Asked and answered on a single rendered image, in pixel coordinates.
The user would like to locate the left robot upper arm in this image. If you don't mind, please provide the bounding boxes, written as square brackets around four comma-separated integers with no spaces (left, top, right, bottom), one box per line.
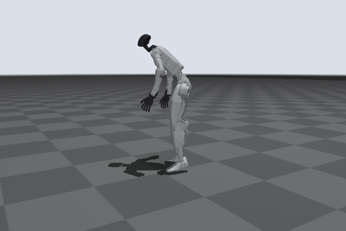
[150,48,166,76]

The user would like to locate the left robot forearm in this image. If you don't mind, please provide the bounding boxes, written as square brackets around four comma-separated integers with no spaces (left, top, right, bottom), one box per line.
[150,68,163,97]

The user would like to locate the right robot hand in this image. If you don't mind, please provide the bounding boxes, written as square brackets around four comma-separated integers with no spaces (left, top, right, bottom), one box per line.
[159,90,170,109]

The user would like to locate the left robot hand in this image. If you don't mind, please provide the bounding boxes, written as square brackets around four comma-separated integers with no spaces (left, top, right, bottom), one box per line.
[141,92,158,112]

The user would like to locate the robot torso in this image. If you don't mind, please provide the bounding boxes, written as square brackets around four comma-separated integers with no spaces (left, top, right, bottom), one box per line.
[152,46,192,93]

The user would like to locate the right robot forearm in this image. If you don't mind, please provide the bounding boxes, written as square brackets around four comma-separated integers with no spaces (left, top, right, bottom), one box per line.
[166,76,174,95]

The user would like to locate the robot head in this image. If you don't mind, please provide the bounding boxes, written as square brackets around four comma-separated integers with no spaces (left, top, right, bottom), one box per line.
[138,34,157,52]

